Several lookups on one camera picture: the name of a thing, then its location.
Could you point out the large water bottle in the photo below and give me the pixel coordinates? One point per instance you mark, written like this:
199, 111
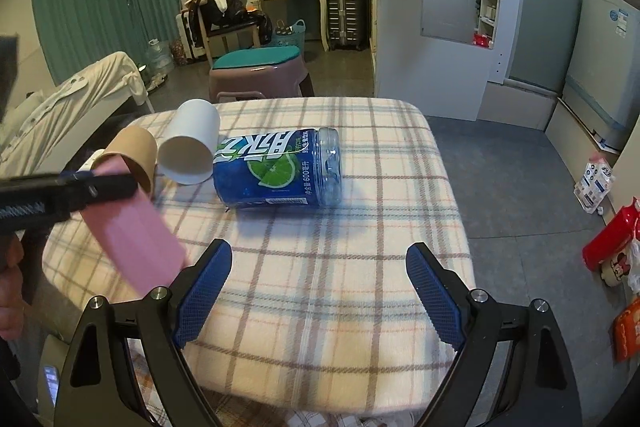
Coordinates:
159, 58

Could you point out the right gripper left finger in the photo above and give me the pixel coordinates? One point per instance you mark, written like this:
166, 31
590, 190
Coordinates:
98, 386

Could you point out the purple plastic stool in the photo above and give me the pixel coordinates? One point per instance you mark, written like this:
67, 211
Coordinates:
287, 80

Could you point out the wooden chair with clothes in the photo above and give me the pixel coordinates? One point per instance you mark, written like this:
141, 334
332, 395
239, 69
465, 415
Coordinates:
218, 18

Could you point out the black metal suitcase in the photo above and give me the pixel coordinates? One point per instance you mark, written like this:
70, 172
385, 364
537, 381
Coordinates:
346, 26

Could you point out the pink faceted cup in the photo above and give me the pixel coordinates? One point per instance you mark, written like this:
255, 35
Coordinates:
135, 237

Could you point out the bed with beige cover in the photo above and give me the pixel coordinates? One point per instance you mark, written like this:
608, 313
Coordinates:
46, 131

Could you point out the plaid blanket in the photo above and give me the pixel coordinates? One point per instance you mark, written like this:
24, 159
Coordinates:
318, 313

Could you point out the red snack package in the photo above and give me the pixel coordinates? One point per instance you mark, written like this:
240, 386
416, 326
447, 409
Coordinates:
613, 238

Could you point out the blue green drink bottle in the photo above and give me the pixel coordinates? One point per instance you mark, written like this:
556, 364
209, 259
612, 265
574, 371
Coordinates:
300, 167

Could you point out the teal stool cushion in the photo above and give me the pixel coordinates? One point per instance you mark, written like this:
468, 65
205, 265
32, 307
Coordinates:
268, 56

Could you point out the white printed paper cup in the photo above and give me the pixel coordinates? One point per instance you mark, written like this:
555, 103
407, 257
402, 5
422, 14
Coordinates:
88, 164

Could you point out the white washing machine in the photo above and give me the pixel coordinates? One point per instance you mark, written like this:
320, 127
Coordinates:
602, 82

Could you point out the person's left hand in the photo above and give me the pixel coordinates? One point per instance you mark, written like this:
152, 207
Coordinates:
11, 281

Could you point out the white plastic cup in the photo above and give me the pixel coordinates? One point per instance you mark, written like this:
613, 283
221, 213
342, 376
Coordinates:
190, 141

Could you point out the white blue tissue pack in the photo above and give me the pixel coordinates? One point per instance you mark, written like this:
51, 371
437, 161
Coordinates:
594, 185

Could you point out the teal plastic basket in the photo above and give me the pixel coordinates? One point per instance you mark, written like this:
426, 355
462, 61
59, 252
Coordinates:
291, 35

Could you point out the brown paper cup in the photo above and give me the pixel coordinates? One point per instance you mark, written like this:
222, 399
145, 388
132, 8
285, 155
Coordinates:
137, 147

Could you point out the orange snack bag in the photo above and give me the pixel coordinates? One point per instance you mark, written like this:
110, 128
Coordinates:
627, 332

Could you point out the white wardrobe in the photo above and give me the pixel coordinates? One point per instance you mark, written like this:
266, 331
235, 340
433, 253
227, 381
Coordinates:
442, 78

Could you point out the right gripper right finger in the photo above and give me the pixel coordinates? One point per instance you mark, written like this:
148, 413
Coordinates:
537, 386

